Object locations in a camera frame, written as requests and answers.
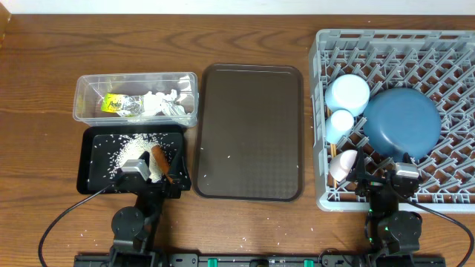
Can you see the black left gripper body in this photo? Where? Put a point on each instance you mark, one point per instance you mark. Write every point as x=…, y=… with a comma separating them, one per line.
x=161, y=196

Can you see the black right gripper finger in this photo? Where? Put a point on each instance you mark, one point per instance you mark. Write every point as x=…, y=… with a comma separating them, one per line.
x=406, y=158
x=358, y=172

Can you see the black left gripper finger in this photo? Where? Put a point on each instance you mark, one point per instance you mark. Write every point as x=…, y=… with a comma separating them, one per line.
x=181, y=173
x=146, y=157

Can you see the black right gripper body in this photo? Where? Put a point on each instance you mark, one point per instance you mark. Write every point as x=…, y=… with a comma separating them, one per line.
x=372, y=185

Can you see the orange carrot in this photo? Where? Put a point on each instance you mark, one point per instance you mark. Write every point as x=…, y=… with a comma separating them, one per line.
x=162, y=162

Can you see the pink cup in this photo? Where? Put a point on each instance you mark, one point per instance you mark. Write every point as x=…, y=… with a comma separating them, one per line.
x=341, y=165

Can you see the dark blue plate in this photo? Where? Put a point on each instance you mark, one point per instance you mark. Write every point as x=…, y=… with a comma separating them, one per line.
x=402, y=121

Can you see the white tissue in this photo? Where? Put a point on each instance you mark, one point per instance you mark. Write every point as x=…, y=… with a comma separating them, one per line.
x=151, y=104
x=168, y=105

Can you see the yellow green snack wrapper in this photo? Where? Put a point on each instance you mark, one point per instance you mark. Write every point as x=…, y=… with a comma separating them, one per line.
x=123, y=105

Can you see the light blue cup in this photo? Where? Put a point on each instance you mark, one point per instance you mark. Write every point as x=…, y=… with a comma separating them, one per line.
x=339, y=124

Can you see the light blue bowl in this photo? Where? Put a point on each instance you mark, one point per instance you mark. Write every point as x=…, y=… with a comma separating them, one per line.
x=348, y=92

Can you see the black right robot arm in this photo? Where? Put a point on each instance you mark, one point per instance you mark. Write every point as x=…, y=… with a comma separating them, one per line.
x=393, y=234

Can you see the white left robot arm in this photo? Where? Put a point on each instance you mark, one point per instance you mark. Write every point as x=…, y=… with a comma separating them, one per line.
x=134, y=229

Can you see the grey dishwasher rack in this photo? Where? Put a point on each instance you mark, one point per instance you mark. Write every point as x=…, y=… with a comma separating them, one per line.
x=439, y=64

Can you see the spilled white rice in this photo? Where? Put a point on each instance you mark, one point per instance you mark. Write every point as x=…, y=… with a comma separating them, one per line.
x=111, y=151

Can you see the black tray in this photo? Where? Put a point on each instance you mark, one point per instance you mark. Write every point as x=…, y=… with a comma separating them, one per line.
x=83, y=186

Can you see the clear plastic bin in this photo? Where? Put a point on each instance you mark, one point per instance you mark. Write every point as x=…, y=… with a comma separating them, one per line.
x=91, y=89

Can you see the brown serving tray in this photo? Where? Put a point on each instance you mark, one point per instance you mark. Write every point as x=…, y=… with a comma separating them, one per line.
x=250, y=133

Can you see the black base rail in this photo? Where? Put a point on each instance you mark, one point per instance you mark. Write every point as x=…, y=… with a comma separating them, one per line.
x=193, y=260

